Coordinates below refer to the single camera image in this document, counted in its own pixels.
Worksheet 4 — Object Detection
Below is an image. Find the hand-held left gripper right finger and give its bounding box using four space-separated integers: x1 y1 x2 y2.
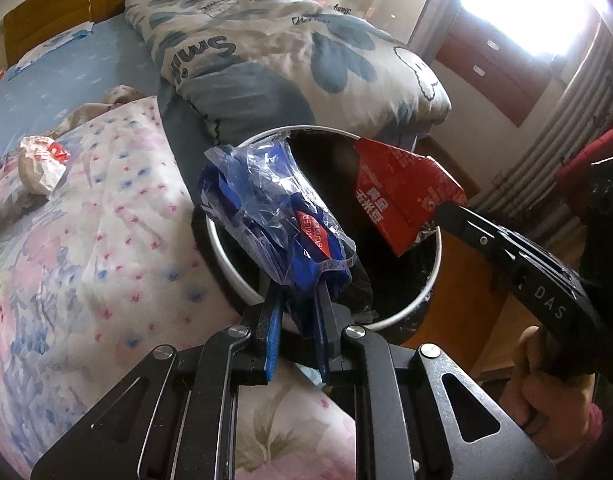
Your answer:
314 280 560 480

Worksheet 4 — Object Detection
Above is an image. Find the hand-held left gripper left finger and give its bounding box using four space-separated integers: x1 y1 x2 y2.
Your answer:
31 280 290 480

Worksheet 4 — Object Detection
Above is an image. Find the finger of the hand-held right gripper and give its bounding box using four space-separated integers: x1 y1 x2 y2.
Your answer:
434 201 526 282

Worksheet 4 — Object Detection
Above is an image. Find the red snack packet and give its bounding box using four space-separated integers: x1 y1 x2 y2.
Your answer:
353 136 468 257

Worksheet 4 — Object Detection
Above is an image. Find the black round trash bin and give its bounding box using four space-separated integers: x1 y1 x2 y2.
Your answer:
190 125 443 346

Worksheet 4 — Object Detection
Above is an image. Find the blue plastic wrapper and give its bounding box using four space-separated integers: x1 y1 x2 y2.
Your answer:
196 137 375 323

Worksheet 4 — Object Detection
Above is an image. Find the white paper bag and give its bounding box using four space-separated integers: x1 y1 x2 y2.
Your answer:
17 135 70 196

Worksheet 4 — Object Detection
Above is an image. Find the person's right hand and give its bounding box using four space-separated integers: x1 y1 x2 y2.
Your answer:
501 326 601 437

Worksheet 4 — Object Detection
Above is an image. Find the red cloth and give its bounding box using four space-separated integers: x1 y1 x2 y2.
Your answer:
557 127 613 196

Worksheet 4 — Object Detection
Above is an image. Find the grey radiator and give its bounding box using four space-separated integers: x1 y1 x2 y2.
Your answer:
469 25 613 216

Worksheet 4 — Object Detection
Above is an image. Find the brown wooden dresser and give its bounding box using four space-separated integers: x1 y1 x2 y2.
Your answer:
434 10 602 128

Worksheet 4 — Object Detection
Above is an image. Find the pink floral quilt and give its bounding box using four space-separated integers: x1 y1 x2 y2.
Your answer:
0 95 367 480

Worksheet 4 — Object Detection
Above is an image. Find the blue heart print quilt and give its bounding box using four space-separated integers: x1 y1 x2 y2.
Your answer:
124 0 452 171

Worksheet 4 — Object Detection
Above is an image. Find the beige patterned cloth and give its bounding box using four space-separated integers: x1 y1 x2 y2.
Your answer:
51 85 147 136

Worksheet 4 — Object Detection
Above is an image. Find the blue bed sheet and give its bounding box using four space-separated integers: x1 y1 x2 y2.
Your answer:
0 12 162 151

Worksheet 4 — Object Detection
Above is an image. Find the blue and white pillow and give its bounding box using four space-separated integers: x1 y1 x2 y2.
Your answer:
6 22 94 81

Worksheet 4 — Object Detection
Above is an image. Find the wooden headboard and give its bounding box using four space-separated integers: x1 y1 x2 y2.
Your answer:
1 0 207 68

